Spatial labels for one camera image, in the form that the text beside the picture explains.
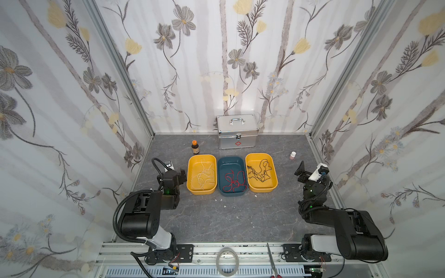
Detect thick red wire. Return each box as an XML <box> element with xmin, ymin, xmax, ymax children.
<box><xmin>221</xmin><ymin>170</ymin><xmax>244</xmax><ymax>193</ymax></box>

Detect black thin wire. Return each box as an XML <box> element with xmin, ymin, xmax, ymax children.
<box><xmin>246</xmin><ymin>166</ymin><xmax>270</xmax><ymax>183</ymax></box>
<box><xmin>255</xmin><ymin>159</ymin><xmax>273</xmax><ymax>181</ymax></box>

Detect thin red wire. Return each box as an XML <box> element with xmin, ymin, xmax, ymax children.
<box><xmin>229</xmin><ymin>169</ymin><xmax>247</xmax><ymax>188</ymax></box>

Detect left yellow plastic bin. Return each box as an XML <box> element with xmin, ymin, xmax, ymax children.
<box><xmin>187</xmin><ymin>155</ymin><xmax>217</xmax><ymax>195</ymax></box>

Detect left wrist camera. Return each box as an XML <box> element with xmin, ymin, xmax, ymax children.
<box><xmin>164</xmin><ymin>161</ymin><xmax>175</xmax><ymax>172</ymax></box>

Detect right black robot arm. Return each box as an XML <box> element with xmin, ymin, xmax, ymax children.
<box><xmin>295</xmin><ymin>162</ymin><xmax>389</xmax><ymax>264</ymax></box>

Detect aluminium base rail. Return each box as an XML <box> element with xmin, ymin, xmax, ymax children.
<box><xmin>88</xmin><ymin>242</ymin><xmax>389</xmax><ymax>278</ymax></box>

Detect yellow plastic bin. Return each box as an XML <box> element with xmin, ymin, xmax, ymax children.
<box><xmin>187</xmin><ymin>155</ymin><xmax>217</xmax><ymax>195</ymax></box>
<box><xmin>245</xmin><ymin>153</ymin><xmax>278</xmax><ymax>193</ymax></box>

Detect brown bottle orange cap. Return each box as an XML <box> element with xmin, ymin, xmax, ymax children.
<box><xmin>191</xmin><ymin>140</ymin><xmax>200</xmax><ymax>155</ymax></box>

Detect teal plastic bin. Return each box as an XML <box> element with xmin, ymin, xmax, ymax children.
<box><xmin>217</xmin><ymin>156</ymin><xmax>248</xmax><ymax>197</ymax></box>

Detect white thin wire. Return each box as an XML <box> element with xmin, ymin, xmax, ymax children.
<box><xmin>192</xmin><ymin>170</ymin><xmax>213</xmax><ymax>190</ymax></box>
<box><xmin>194</xmin><ymin>161</ymin><xmax>214</xmax><ymax>178</ymax></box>

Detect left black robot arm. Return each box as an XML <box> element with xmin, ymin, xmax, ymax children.
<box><xmin>112</xmin><ymin>158</ymin><xmax>187</xmax><ymax>265</ymax></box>

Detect silver metal case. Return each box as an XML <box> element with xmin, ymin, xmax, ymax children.
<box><xmin>217</xmin><ymin>114</ymin><xmax>259</xmax><ymax>149</ymax></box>

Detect right yellow plastic bin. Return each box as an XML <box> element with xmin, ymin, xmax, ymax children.
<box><xmin>245</xmin><ymin>153</ymin><xmax>278</xmax><ymax>193</ymax></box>

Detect grey tape roll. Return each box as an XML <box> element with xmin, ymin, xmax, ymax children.
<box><xmin>216</xmin><ymin>247</ymin><xmax>240</xmax><ymax>278</ymax></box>

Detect red handled scissors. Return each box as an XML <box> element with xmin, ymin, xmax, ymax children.
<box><xmin>267</xmin><ymin>243</ymin><xmax>282</xmax><ymax>278</ymax></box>

